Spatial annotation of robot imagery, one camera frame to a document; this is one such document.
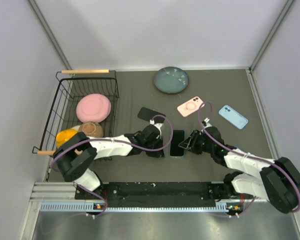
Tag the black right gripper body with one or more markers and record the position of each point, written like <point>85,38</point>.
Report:
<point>201,144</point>

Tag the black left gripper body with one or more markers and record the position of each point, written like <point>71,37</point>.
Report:
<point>156,143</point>

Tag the teal phone dark screen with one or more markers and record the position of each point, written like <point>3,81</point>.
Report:
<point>177,138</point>

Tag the black phone dark screen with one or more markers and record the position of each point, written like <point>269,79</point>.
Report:
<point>147,114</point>

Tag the light blue phone case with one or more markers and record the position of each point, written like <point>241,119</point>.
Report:
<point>233,117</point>

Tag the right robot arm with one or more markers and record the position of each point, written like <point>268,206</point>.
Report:
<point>274,180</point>

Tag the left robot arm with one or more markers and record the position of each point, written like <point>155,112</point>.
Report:
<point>74,157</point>

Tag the pink phone case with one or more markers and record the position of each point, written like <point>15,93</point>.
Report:
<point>191,106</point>

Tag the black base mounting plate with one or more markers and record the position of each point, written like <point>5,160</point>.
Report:
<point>205,190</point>

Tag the brown ceramic bowl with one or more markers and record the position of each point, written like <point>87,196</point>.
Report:
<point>92,129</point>

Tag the pink round plate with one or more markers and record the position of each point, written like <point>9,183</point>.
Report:
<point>93,108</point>

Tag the teal ceramic floral plate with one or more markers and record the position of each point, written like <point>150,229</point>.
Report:
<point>171,80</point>

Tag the yellow cup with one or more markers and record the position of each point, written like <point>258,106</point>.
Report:
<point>64,136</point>

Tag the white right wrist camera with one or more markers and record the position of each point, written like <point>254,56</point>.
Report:
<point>206,123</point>

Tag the black wire basket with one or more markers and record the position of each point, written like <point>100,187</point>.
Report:
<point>81,96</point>

